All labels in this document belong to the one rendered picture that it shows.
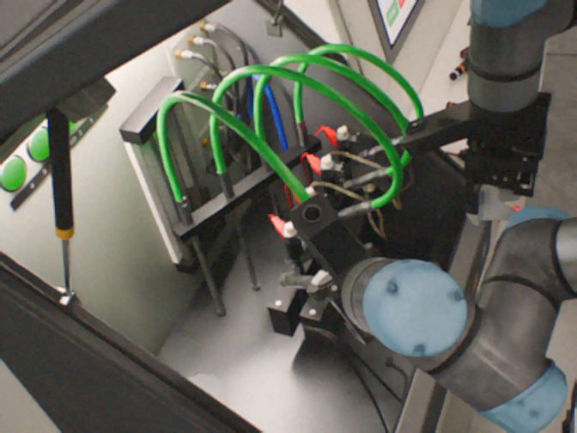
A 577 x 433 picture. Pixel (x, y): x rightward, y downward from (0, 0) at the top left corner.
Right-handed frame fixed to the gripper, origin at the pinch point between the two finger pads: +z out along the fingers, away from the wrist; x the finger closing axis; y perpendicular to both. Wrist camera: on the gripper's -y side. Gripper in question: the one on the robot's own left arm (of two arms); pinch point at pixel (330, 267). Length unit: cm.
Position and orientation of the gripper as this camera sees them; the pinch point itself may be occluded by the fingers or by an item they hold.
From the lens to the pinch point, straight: 89.6
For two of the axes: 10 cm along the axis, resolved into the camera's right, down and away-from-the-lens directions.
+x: 7.9, -6.0, 1.1
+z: -1.2, 0.2, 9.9
